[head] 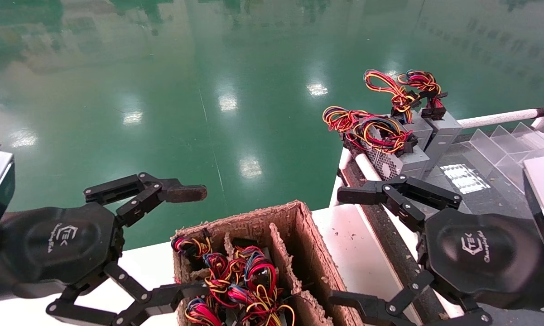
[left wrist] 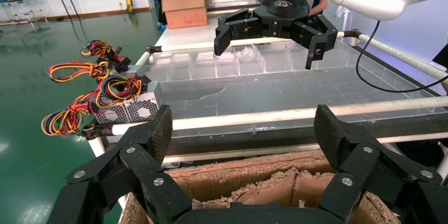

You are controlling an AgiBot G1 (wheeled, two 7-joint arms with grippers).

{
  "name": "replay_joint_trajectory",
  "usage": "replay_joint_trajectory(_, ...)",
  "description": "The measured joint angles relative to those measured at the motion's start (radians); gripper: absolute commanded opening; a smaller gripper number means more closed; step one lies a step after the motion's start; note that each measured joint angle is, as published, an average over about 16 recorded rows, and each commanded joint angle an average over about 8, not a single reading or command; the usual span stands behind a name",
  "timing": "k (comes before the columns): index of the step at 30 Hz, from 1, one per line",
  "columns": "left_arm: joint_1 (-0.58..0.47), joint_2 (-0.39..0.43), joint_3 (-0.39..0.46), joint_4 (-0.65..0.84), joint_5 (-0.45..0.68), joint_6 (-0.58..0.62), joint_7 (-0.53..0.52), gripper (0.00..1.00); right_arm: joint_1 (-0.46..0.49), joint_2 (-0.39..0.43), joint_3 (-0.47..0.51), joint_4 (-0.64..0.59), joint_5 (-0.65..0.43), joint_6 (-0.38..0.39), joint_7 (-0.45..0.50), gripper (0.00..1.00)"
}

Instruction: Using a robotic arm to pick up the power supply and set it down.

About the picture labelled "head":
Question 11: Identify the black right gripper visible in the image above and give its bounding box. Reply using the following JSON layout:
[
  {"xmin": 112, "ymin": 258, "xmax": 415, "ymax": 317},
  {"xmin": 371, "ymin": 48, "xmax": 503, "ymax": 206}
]
[{"xmin": 328, "ymin": 174, "xmax": 544, "ymax": 326}]

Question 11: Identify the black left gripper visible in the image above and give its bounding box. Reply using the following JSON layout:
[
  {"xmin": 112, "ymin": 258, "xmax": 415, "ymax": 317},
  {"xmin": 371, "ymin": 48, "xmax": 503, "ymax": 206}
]
[{"xmin": 0, "ymin": 172, "xmax": 209, "ymax": 326}]

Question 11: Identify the worn cardboard divider box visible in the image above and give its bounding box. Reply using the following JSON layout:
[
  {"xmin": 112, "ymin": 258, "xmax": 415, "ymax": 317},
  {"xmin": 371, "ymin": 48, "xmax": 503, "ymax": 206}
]
[{"xmin": 171, "ymin": 200, "xmax": 363, "ymax": 326}]

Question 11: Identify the dark conveyor belt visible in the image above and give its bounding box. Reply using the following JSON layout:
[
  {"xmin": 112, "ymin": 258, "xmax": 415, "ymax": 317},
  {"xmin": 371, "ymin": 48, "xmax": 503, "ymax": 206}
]
[{"xmin": 428, "ymin": 131, "xmax": 544, "ymax": 222}]

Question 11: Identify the clear acrylic divider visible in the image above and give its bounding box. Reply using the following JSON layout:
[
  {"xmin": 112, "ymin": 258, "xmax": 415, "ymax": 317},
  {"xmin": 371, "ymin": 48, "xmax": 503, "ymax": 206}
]
[{"xmin": 462, "ymin": 121, "xmax": 544, "ymax": 191}]

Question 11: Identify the black conveyor side rail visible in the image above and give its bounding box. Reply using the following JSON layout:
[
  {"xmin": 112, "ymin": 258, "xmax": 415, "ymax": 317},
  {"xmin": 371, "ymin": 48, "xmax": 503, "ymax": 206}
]
[{"xmin": 340, "ymin": 156, "xmax": 451, "ymax": 317}]

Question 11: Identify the white frame leg tube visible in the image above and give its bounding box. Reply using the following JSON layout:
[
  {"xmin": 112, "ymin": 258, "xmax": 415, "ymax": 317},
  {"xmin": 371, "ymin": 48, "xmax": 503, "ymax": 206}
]
[{"xmin": 330, "ymin": 147, "xmax": 355, "ymax": 208}]

